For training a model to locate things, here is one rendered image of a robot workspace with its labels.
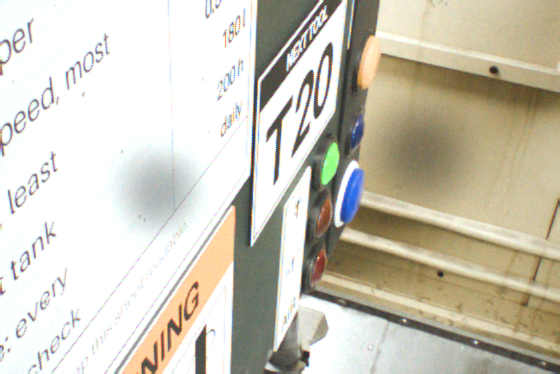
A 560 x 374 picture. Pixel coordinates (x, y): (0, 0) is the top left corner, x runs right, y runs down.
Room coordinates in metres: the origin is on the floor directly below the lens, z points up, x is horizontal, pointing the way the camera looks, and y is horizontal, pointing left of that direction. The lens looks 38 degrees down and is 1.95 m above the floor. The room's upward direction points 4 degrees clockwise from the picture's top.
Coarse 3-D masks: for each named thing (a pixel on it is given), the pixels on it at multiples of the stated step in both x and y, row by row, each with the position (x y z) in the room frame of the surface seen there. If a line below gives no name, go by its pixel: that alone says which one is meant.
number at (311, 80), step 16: (336, 32) 0.32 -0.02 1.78; (320, 48) 0.30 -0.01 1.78; (336, 48) 0.32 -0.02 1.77; (304, 64) 0.28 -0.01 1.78; (320, 64) 0.30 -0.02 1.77; (304, 80) 0.28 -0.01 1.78; (320, 80) 0.30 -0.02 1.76; (304, 96) 0.28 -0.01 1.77; (320, 96) 0.30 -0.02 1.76; (304, 112) 0.29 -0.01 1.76; (320, 112) 0.31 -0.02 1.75; (304, 128) 0.29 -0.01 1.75; (304, 144) 0.29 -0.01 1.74
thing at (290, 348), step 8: (296, 312) 0.63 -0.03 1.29; (296, 320) 0.63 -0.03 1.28; (288, 328) 0.63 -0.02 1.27; (296, 328) 0.63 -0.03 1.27; (288, 336) 0.62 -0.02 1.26; (296, 336) 0.63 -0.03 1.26; (280, 344) 0.62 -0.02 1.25; (288, 344) 0.62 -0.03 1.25; (296, 344) 0.63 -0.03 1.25; (280, 352) 0.62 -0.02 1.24; (288, 352) 0.62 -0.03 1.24; (296, 352) 0.63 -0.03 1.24; (272, 360) 0.62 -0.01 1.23; (280, 360) 0.62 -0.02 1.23; (288, 360) 0.62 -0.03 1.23; (296, 360) 0.62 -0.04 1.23
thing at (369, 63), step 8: (368, 40) 0.36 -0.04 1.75; (376, 40) 0.37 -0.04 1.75; (368, 48) 0.36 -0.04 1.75; (376, 48) 0.36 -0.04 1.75; (368, 56) 0.36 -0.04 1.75; (376, 56) 0.36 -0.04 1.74; (360, 64) 0.35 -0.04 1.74; (368, 64) 0.36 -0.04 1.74; (376, 64) 0.36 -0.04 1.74; (360, 72) 0.35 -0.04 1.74; (368, 72) 0.35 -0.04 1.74; (360, 80) 0.35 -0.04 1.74; (368, 80) 0.36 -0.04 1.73; (360, 88) 0.36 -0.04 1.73
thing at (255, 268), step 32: (288, 0) 0.26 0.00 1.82; (352, 0) 0.34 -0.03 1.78; (256, 32) 0.24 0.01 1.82; (288, 32) 0.27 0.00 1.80; (256, 64) 0.24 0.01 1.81; (288, 192) 0.28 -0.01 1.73; (256, 256) 0.25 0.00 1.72; (256, 288) 0.25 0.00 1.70; (256, 320) 0.25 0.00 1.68; (128, 352) 0.16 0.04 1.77; (256, 352) 0.25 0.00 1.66
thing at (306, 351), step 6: (306, 342) 0.65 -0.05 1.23; (306, 348) 0.64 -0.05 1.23; (306, 354) 0.64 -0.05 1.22; (300, 360) 0.63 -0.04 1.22; (306, 360) 0.64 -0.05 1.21; (270, 366) 0.61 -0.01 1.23; (276, 366) 0.62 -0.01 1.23; (282, 366) 0.62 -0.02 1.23; (288, 366) 0.62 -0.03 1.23; (294, 366) 0.62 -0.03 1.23; (300, 366) 0.62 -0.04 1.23; (306, 366) 0.64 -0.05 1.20; (264, 372) 0.61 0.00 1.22; (270, 372) 0.61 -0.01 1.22; (276, 372) 0.61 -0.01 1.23; (282, 372) 0.61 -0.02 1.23; (288, 372) 0.61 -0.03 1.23; (294, 372) 0.61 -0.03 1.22; (300, 372) 0.62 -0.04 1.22
